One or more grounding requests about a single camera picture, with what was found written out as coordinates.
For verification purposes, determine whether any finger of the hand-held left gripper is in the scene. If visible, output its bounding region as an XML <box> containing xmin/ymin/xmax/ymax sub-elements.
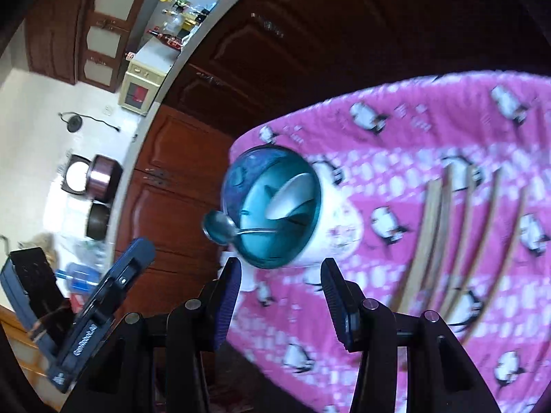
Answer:
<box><xmin>0</xmin><ymin>247</ymin><xmax>61</xmax><ymax>353</ymax></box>
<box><xmin>101</xmin><ymin>237</ymin><xmax>156</xmax><ymax>297</ymax></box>

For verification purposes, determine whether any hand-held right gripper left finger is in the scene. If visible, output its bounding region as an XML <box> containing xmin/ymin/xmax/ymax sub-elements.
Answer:
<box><xmin>60</xmin><ymin>257</ymin><xmax>242</xmax><ymax>413</ymax></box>

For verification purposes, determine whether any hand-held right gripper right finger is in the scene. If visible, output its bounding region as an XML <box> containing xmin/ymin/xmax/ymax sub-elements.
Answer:
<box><xmin>321</xmin><ymin>257</ymin><xmax>500</xmax><ymax>413</ymax></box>

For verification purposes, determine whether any metal spoon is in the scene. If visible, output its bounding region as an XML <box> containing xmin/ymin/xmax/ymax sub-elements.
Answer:
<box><xmin>202</xmin><ymin>211</ymin><xmax>277</xmax><ymax>242</ymax></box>

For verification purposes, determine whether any white cup with blue inside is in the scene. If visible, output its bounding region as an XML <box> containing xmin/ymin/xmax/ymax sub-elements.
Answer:
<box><xmin>220</xmin><ymin>145</ymin><xmax>364</xmax><ymax>269</ymax></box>

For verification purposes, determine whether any tan bag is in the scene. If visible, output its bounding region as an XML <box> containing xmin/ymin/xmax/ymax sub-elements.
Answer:
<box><xmin>23</xmin><ymin>231</ymin><xmax>59</xmax><ymax>263</ymax></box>

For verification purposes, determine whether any blue water jug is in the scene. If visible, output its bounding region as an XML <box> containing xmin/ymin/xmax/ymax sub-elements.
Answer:
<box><xmin>56</xmin><ymin>262</ymin><xmax>101</xmax><ymax>298</ymax></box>

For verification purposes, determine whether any black cooking pot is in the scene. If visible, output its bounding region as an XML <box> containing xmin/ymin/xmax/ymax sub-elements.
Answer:
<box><xmin>85</xmin><ymin>201</ymin><xmax>113</xmax><ymax>240</ymax></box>

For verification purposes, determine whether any pink metallic rice cooker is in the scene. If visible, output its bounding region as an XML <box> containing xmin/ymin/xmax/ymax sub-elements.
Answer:
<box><xmin>64</xmin><ymin>154</ymin><xmax>124</xmax><ymax>204</ymax></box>

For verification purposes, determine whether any dark wooden base cabinet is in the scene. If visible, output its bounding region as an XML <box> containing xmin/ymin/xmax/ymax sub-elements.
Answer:
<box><xmin>114</xmin><ymin>0</ymin><xmax>551</xmax><ymax>306</ymax></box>

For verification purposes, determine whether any pink penguin printed blanket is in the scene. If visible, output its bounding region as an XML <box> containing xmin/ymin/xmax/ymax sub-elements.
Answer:
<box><xmin>227</xmin><ymin>69</ymin><xmax>551</xmax><ymax>413</ymax></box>

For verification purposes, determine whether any cream microwave oven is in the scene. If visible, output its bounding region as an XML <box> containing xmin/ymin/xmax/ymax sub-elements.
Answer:
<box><xmin>118</xmin><ymin>58</ymin><xmax>166</xmax><ymax>115</ymax></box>

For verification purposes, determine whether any thin brown cable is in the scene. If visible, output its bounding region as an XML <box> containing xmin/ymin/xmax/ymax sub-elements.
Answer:
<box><xmin>29</xmin><ymin>305</ymin><xmax>72</xmax><ymax>338</ymax></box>

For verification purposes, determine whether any black round wall device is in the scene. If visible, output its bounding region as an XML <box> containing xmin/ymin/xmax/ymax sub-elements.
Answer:
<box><xmin>59</xmin><ymin>112</ymin><xmax>122</xmax><ymax>133</ymax></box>

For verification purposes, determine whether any wooden wall cabinet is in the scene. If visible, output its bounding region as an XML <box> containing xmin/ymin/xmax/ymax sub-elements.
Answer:
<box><xmin>25</xmin><ymin>0</ymin><xmax>173</xmax><ymax>92</ymax></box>

